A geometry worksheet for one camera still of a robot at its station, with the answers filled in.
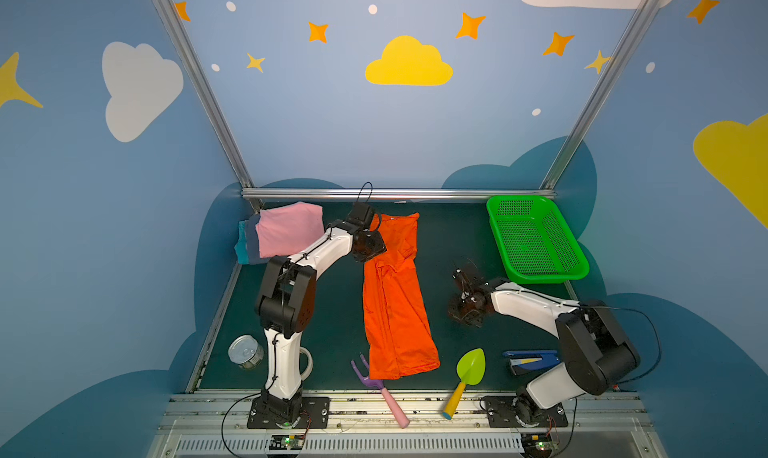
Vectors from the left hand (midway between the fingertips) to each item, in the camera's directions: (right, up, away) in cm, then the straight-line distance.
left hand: (385, 249), depth 96 cm
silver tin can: (-37, -26, -18) cm, 49 cm away
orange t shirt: (+5, -25, -8) cm, 27 cm away
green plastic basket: (+56, +1, +15) cm, 58 cm away
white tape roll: (-22, -34, -17) cm, 43 cm away
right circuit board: (+37, -46, -25) cm, 64 cm away
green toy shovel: (+24, -32, -15) cm, 43 cm away
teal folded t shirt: (-50, 0, +6) cm, 51 cm away
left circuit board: (-24, -45, -25) cm, 57 cm away
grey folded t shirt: (-45, +2, +4) cm, 45 cm away
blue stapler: (+41, -31, -13) cm, 53 cm away
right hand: (+21, -20, -5) cm, 29 cm away
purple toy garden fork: (-2, -35, -17) cm, 39 cm away
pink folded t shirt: (-35, +6, +7) cm, 36 cm away
